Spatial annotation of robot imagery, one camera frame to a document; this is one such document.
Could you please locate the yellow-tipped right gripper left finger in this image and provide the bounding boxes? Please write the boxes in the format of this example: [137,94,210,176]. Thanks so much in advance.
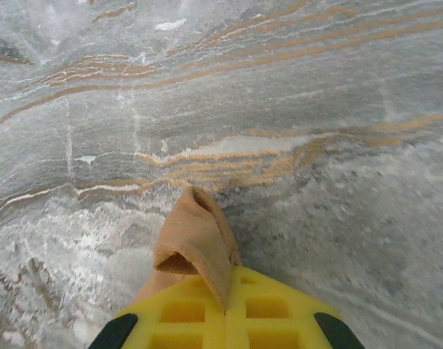
[87,277,228,349]

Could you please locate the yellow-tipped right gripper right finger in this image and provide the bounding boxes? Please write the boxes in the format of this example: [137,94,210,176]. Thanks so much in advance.
[226,264,367,349]

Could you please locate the orange t-shirt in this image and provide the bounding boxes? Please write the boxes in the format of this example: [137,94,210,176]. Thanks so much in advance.
[127,185,244,318]

